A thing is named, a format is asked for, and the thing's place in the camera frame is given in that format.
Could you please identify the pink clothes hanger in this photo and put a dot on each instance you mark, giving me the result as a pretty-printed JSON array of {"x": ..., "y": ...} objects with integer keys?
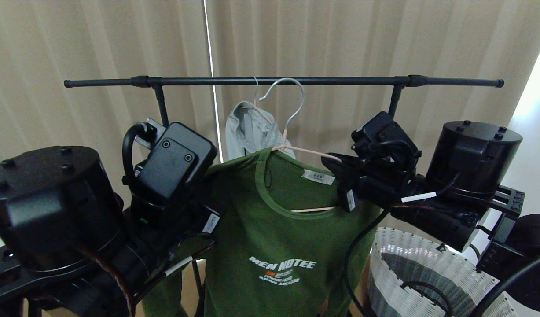
[
  {"x": 256, "y": 94},
  {"x": 296, "y": 112}
]

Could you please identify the black clothes rack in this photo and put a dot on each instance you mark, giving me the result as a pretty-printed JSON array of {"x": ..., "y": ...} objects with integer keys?
[{"x": 252, "y": 81}]

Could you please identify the pale grey shorts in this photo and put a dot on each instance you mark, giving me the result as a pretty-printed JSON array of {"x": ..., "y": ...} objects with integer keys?
[{"x": 252, "y": 132}]

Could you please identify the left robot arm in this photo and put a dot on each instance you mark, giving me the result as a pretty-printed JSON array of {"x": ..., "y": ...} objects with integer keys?
[{"x": 54, "y": 207}]

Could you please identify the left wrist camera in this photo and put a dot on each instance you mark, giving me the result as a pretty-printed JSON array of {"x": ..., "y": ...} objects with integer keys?
[{"x": 173, "y": 163}]

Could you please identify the white laundry basket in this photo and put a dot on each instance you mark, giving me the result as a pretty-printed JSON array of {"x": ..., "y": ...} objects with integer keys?
[{"x": 397, "y": 246}]

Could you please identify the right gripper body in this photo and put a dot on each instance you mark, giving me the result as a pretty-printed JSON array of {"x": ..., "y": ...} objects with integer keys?
[{"x": 384, "y": 189}]

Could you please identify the green garment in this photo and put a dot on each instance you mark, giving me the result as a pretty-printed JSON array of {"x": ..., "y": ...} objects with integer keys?
[{"x": 274, "y": 237}]

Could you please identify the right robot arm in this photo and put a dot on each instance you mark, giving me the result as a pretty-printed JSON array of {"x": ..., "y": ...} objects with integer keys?
[{"x": 472, "y": 158}]

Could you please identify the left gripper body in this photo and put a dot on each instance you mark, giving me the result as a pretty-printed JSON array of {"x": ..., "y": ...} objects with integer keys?
[{"x": 173, "y": 224}]

